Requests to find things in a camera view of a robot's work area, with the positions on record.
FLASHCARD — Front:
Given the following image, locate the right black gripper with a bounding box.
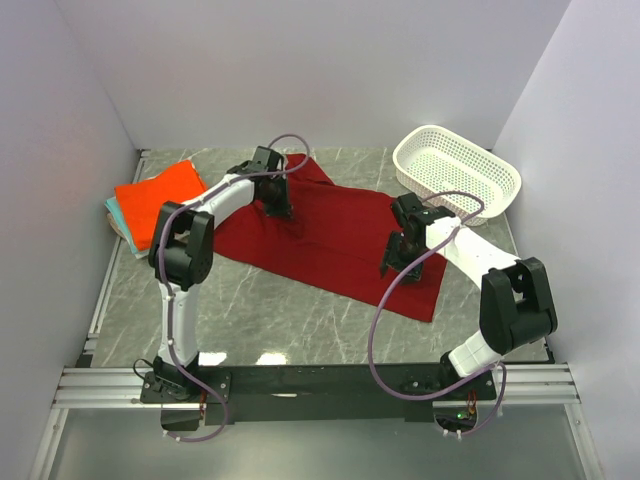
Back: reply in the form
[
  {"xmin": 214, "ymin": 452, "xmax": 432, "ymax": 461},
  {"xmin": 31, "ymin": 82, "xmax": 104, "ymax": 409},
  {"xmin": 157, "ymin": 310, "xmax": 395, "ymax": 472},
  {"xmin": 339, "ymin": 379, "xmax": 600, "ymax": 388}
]
[{"xmin": 378, "ymin": 230, "xmax": 427, "ymax": 287}]

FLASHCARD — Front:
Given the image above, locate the dark red t shirt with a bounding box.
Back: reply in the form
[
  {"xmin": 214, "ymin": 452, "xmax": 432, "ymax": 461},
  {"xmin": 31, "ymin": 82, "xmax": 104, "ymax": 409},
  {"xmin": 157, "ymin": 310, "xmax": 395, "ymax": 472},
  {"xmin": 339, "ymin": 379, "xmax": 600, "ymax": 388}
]
[{"xmin": 212, "ymin": 153, "xmax": 448, "ymax": 325}]

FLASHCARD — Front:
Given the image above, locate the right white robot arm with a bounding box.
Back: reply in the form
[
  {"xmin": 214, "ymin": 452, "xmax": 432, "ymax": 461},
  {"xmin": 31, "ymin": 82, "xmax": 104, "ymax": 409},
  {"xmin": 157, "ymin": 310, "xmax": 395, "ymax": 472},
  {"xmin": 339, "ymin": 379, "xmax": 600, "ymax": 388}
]
[{"xmin": 376, "ymin": 193, "xmax": 558, "ymax": 399}]

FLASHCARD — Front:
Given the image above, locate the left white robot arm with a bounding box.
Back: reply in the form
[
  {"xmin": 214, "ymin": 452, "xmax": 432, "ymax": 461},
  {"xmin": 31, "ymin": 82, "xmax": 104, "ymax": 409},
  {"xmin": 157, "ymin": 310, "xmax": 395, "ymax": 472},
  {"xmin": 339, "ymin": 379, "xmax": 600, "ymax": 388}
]
[{"xmin": 148, "ymin": 146, "xmax": 292, "ymax": 402}]

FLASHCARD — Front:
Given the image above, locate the white plastic basket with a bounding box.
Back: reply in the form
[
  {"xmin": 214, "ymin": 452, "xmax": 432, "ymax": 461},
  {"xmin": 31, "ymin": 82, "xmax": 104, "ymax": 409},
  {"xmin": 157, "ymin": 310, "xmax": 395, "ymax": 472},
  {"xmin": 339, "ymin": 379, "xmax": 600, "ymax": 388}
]
[{"xmin": 392, "ymin": 125, "xmax": 522, "ymax": 226}]

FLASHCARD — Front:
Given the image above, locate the orange folded t shirt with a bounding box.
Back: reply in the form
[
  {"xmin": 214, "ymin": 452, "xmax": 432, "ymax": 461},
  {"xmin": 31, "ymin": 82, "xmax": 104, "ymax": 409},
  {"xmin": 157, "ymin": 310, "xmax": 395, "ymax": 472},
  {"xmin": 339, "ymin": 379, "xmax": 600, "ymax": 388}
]
[{"xmin": 114, "ymin": 158, "xmax": 207, "ymax": 251}]

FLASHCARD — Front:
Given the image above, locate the teal folded t shirt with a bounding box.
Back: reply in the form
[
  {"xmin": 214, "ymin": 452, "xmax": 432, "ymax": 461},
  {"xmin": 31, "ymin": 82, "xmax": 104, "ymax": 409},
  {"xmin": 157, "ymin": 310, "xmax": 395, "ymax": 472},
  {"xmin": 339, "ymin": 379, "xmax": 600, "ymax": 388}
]
[{"xmin": 105, "ymin": 196, "xmax": 148, "ymax": 259}]

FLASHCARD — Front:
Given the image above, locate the black base beam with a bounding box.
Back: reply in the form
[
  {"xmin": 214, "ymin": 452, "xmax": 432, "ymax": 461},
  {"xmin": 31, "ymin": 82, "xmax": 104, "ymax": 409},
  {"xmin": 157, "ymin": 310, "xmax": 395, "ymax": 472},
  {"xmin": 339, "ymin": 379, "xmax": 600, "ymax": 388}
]
[{"xmin": 140, "ymin": 363, "xmax": 497, "ymax": 431}]

